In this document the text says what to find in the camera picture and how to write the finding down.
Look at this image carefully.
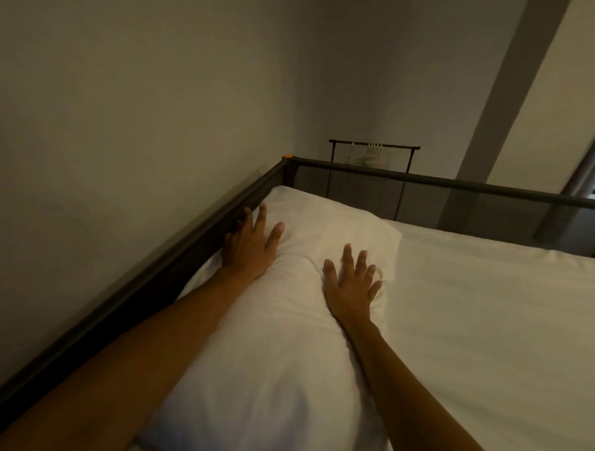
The black metal clothes rack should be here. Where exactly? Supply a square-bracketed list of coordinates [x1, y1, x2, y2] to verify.
[325, 138, 422, 222]

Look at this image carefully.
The person's right hand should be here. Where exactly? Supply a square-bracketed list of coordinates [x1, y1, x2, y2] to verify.
[323, 243, 384, 327]

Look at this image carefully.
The bunch of white clothes hangers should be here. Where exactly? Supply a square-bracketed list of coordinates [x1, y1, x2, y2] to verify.
[345, 142, 386, 168]

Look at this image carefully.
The white pillow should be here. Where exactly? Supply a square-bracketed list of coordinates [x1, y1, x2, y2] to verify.
[134, 185, 403, 451]

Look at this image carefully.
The person's left forearm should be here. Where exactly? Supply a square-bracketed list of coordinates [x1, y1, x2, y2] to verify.
[0, 266, 267, 451]

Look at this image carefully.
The person's right forearm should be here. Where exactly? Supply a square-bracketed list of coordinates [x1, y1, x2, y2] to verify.
[332, 317, 485, 451]

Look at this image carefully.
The person's left hand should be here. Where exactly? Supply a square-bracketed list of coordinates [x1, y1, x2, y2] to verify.
[222, 204, 285, 280]

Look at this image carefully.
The black metal bed frame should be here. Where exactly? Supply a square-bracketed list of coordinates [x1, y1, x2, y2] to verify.
[0, 155, 595, 410]

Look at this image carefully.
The white bed sheet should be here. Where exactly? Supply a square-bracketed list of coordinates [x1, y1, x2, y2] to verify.
[176, 218, 595, 451]

